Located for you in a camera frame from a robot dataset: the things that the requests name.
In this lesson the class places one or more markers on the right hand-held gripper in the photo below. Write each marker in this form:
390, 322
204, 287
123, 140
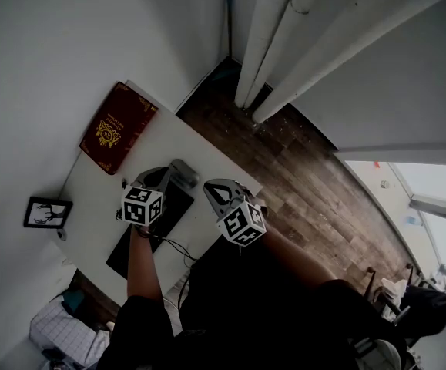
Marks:
242, 224

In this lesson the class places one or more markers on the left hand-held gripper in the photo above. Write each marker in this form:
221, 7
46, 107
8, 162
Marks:
138, 210

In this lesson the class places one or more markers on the grey computer mouse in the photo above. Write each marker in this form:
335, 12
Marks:
186, 173

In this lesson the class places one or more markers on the black keyboard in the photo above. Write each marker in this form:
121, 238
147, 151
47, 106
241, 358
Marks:
177, 206

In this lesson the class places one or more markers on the person's right forearm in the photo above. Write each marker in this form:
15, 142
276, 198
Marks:
296, 258

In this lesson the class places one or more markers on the person's left forearm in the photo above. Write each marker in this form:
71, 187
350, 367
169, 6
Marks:
143, 268

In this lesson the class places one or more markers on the red hardcover book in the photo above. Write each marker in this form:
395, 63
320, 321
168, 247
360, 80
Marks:
116, 129

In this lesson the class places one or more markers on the small round grey object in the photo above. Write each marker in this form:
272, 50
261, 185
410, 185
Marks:
61, 234

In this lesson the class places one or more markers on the black framed deer picture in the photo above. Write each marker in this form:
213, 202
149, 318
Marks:
47, 212

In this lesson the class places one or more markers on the person's black shirt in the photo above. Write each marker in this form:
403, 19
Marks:
253, 314

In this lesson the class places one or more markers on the teal cloth item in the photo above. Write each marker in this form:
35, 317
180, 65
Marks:
73, 300

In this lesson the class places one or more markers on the small grey cylinder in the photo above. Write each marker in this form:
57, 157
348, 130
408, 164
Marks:
384, 184

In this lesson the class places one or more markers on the white pipe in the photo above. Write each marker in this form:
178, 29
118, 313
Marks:
342, 44
284, 44
265, 33

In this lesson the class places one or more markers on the white window sill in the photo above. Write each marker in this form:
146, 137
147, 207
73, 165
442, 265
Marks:
392, 214

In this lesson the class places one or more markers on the dark wooden chair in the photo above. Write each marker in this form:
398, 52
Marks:
369, 283

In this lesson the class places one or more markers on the black pole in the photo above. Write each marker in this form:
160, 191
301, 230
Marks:
229, 21

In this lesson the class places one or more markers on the white checked cloth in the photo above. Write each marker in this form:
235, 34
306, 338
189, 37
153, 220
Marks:
64, 334

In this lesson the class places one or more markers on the small blue item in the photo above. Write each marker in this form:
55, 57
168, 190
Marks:
412, 220

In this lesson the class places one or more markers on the black framed window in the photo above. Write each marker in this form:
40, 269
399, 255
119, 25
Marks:
434, 183

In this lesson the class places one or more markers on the black garment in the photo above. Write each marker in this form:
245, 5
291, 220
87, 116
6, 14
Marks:
430, 310

